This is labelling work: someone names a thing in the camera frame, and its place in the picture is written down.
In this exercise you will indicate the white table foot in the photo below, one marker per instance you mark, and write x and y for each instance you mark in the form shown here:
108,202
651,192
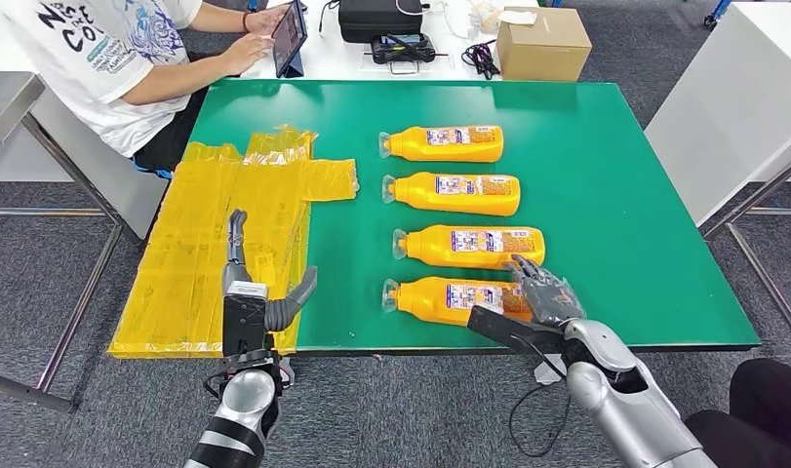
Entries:
547,371
286,373

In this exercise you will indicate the brown cardboard box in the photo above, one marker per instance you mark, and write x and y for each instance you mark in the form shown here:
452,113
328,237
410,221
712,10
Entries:
543,45

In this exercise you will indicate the black carrying case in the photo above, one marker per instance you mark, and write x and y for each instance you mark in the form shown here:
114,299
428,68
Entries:
381,19

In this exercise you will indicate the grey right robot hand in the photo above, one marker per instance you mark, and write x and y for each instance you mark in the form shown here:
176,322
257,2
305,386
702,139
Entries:
550,297

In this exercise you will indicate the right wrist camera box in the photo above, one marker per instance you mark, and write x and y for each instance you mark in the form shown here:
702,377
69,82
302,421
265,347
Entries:
498,326

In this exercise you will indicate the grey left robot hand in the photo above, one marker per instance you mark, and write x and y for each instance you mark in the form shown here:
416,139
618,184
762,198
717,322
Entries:
237,245

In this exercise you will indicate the crumpled white plastic bag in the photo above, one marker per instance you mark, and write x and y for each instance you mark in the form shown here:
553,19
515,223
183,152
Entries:
485,13

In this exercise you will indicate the steel frame table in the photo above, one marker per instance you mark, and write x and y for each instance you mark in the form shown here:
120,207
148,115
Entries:
1,110

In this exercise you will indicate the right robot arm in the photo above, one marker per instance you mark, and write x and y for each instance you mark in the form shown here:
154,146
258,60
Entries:
621,394

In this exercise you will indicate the orange detergent bottle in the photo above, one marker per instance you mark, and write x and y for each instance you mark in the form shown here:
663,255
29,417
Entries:
466,249
453,194
446,145
434,300

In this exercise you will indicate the person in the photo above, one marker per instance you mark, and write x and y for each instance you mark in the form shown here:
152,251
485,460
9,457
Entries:
757,420
110,58

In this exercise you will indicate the blue metal frame foot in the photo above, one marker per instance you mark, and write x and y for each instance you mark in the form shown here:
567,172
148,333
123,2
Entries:
718,10

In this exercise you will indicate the person's right hand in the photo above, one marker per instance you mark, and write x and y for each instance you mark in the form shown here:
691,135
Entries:
246,55

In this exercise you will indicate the person's left hand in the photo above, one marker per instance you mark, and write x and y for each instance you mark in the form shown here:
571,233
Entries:
266,19

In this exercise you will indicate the grey tablet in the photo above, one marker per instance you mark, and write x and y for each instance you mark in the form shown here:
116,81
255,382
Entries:
288,39

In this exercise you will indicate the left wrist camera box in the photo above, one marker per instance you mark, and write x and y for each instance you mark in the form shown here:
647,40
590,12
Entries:
243,326

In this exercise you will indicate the white paper slip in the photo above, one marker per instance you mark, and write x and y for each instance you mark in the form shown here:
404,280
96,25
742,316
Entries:
518,17

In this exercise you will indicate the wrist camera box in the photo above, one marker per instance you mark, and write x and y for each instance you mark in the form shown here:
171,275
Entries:
498,326
243,326

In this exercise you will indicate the black handheld controller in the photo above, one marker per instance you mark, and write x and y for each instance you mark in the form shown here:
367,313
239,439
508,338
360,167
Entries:
401,48

